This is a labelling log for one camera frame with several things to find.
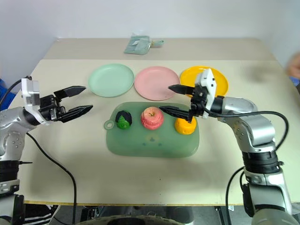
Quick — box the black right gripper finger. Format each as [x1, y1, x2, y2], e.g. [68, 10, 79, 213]
[168, 84, 196, 96]
[158, 106, 194, 124]

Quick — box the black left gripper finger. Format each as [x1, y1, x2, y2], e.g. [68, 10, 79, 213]
[53, 86, 87, 98]
[57, 105, 94, 124]

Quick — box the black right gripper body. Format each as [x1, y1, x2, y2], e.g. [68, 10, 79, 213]
[188, 84, 211, 117]

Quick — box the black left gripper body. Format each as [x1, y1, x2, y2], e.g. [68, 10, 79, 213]
[38, 94, 66, 122]

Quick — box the yellow plate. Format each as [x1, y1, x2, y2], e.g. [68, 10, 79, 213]
[180, 66, 229, 99]

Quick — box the orange fruit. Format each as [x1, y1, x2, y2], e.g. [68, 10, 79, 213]
[174, 116, 197, 136]

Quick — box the pink plate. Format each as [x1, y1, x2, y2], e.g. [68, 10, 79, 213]
[134, 66, 181, 101]

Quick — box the mint green plate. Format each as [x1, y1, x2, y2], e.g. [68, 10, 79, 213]
[88, 63, 135, 98]

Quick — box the black and green toy vegetable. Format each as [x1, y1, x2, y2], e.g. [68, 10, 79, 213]
[115, 110, 133, 130]

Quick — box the pink apple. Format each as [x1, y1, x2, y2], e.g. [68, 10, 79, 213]
[140, 106, 165, 130]

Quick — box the green cutting board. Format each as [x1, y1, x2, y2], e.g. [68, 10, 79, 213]
[104, 101, 200, 159]

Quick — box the blue object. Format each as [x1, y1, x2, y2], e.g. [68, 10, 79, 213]
[0, 78, 15, 112]

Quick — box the folded green cloth packet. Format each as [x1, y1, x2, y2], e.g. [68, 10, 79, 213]
[123, 35, 151, 55]

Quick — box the blurred person hand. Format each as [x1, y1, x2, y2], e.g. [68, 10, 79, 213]
[286, 52, 300, 79]

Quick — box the black and white striped object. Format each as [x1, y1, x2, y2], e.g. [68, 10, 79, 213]
[23, 203, 59, 225]

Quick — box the dark rounded shape under table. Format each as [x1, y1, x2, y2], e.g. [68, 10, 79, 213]
[79, 205, 195, 225]

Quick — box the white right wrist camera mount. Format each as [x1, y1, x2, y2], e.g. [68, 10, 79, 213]
[195, 67, 217, 119]

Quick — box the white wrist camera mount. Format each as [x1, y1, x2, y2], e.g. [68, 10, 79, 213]
[21, 78, 50, 126]
[195, 67, 217, 119]

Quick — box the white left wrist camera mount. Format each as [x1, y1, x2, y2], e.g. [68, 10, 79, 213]
[21, 78, 50, 126]

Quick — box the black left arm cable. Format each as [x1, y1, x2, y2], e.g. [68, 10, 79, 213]
[0, 75, 77, 225]

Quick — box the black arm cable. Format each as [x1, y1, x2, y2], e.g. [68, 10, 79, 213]
[204, 108, 290, 225]
[0, 75, 77, 225]

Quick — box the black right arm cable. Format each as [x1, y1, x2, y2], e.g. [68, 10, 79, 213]
[204, 108, 290, 225]

